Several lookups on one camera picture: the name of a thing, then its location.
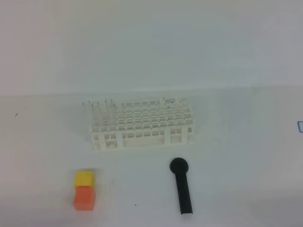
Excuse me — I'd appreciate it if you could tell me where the clear glass test tube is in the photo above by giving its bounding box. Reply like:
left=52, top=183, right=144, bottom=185
left=105, top=98, right=116, bottom=131

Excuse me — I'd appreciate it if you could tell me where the white plastic test tube rack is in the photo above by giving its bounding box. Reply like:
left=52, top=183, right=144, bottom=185
left=89, top=97, right=195, bottom=152

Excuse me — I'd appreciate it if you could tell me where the clear test tube far left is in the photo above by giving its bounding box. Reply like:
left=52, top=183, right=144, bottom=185
left=82, top=100, right=92, bottom=125

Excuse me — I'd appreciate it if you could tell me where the black plastic scoop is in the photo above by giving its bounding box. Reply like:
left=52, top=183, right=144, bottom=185
left=169, top=157, right=193, bottom=215

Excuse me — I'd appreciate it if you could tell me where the yellow cube block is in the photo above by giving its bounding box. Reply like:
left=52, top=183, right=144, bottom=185
left=74, top=171, right=95, bottom=188

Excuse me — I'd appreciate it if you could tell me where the orange cube block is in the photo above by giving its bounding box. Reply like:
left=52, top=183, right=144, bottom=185
left=73, top=186, right=96, bottom=211

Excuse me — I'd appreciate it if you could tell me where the blue square marker sticker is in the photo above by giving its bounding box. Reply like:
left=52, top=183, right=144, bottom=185
left=297, top=121, right=303, bottom=133

